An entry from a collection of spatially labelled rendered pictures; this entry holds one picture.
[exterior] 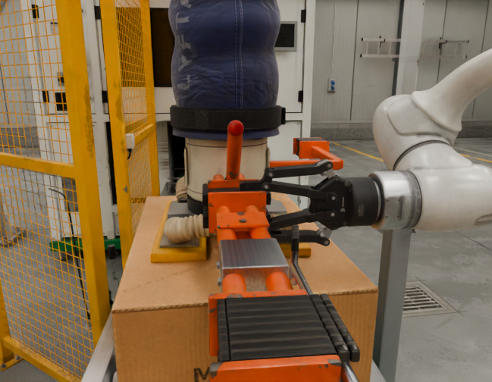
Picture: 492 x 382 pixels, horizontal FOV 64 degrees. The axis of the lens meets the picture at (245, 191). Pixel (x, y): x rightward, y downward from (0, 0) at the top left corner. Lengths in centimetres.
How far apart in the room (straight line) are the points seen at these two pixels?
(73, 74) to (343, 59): 903
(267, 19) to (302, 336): 60
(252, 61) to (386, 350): 99
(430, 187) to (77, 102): 98
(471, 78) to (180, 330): 58
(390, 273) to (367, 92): 915
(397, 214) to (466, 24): 1107
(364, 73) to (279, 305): 999
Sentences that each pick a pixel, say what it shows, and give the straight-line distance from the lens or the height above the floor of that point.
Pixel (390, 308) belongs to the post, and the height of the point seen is 60.
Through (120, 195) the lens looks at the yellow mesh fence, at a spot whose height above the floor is 80.
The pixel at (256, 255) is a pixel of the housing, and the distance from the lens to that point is 39.
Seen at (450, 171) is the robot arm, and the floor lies 113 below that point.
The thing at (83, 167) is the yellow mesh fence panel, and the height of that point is 101.
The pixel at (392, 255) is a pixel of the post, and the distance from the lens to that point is 124.
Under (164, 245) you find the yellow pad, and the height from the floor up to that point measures 97.
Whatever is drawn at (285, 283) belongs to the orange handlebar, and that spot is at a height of 109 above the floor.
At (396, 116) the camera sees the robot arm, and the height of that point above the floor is 120.
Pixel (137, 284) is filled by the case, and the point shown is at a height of 95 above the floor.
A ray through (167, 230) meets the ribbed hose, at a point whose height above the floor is 101.
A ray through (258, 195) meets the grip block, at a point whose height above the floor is 110.
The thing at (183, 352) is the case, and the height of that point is 87.
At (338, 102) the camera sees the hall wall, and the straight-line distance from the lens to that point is 999.
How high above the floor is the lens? 125
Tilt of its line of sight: 15 degrees down
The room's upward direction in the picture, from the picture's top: straight up
